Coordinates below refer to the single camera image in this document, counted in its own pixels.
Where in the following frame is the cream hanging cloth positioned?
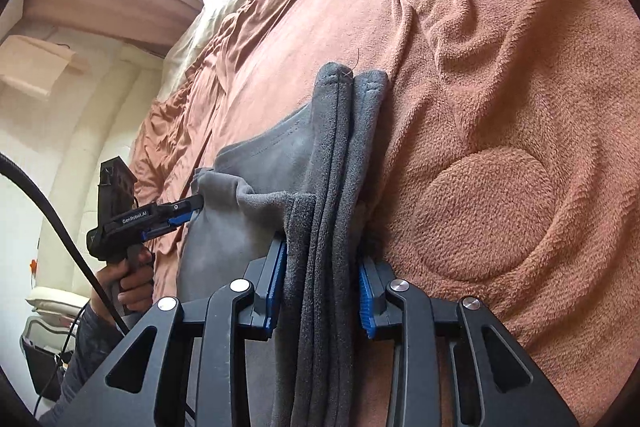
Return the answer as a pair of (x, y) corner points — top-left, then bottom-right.
(0, 34), (92, 98)

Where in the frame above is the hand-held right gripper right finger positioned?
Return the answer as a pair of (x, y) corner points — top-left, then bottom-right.
(357, 254), (581, 427)

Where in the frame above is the cream padded headboard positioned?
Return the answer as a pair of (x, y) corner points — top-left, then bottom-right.
(22, 52), (168, 343)

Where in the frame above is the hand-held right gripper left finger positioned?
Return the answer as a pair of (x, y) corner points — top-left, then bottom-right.
(55, 232), (290, 427)

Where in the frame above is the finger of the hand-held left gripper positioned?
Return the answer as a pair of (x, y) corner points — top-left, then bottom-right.
(141, 212), (193, 242)
(150, 193), (205, 220)

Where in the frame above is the pink curtain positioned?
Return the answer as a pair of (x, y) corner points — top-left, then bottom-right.
(24, 0), (206, 58)

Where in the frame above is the thick black gripper cable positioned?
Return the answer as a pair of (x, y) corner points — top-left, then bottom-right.
(0, 152), (128, 338)

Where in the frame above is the person's left hand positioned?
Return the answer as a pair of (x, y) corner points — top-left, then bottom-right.
(94, 247), (156, 323)

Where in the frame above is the orange-brown blanket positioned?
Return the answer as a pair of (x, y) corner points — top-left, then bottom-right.
(129, 0), (640, 427)

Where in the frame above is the grey t-shirt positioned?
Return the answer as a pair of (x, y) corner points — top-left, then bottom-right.
(177, 62), (390, 427)

